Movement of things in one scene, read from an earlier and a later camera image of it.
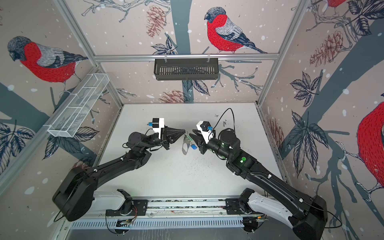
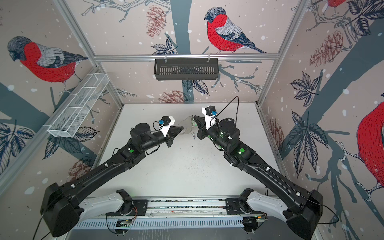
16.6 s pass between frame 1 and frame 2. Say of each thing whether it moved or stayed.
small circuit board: stayed
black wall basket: stayed
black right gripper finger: moved
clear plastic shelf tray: stayed
